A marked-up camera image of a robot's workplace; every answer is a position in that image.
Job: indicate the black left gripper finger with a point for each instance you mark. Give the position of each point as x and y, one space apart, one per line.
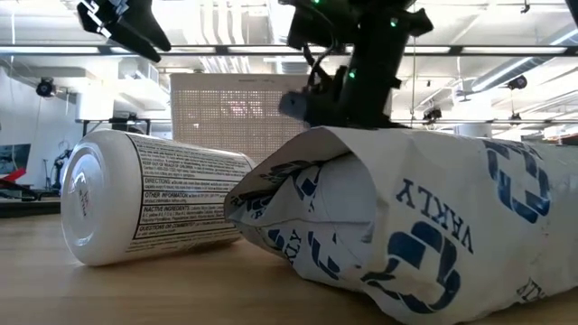
135 43
151 27

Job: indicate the white paper package blue print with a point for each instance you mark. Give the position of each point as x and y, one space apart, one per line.
429 225

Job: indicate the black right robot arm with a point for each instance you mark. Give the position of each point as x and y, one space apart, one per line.
366 31

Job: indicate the white perforated plastic basket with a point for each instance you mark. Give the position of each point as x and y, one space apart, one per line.
230 117

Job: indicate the thin vertical pole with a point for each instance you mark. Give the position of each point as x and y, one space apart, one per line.
412 81

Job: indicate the black background table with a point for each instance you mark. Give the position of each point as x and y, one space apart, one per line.
131 123

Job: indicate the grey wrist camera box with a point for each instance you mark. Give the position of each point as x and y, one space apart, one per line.
292 104

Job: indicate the black ceiling camera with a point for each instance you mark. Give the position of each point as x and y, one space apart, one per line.
517 82
45 87

